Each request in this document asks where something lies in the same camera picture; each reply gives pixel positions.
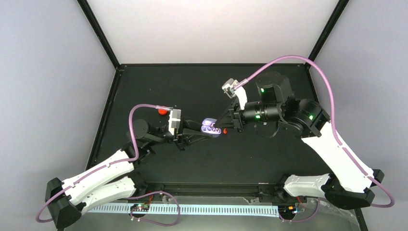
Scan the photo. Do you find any lavender earbud charging case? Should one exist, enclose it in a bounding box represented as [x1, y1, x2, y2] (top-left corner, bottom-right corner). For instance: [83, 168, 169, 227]
[201, 118, 222, 138]

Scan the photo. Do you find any orange round case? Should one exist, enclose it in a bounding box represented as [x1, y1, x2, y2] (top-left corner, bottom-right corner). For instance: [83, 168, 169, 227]
[158, 108, 168, 116]

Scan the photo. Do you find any purple earbud with hook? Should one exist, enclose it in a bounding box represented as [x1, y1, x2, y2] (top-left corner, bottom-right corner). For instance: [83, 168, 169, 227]
[201, 126, 212, 132]

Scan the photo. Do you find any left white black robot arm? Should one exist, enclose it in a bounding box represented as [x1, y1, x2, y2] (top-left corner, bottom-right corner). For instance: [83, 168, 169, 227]
[45, 118, 221, 230]

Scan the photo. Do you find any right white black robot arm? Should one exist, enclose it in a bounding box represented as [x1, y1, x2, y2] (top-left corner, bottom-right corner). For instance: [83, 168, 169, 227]
[214, 71, 384, 210]

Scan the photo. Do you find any left circuit board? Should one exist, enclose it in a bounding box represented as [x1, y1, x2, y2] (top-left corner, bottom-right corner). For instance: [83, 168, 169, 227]
[130, 203, 150, 213]

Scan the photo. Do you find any circuit board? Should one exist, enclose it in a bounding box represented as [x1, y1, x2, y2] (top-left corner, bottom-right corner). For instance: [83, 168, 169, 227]
[278, 206, 304, 214]
[130, 203, 150, 213]

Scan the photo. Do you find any right circuit board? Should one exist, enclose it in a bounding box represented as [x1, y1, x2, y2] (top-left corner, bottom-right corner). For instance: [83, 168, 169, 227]
[278, 206, 304, 214]

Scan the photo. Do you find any clear plastic sheet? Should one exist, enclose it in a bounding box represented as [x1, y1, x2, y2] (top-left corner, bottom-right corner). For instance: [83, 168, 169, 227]
[154, 194, 357, 224]

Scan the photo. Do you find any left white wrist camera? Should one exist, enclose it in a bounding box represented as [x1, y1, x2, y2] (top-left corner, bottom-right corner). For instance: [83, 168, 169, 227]
[168, 109, 181, 135]

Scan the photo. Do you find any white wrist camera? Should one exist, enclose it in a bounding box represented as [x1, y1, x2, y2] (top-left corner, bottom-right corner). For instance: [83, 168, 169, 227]
[168, 109, 181, 135]
[221, 78, 248, 110]

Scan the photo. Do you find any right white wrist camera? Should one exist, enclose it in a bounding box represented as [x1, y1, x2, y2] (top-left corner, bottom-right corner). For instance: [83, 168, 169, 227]
[221, 78, 248, 110]

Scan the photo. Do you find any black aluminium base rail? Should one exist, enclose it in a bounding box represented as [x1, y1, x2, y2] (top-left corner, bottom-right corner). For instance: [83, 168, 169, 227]
[135, 182, 287, 197]

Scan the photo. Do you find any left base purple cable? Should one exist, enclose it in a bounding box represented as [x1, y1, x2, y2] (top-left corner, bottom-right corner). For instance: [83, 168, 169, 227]
[127, 191, 182, 227]

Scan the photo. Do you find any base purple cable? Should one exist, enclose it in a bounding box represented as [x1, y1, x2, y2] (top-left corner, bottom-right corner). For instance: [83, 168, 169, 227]
[127, 191, 182, 227]
[279, 197, 320, 223]

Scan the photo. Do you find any light blue slotted cable duct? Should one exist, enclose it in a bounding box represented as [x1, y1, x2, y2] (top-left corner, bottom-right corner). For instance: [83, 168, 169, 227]
[90, 203, 279, 218]

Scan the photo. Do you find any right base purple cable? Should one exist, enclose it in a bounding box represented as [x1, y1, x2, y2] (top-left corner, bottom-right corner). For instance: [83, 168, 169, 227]
[279, 197, 320, 223]

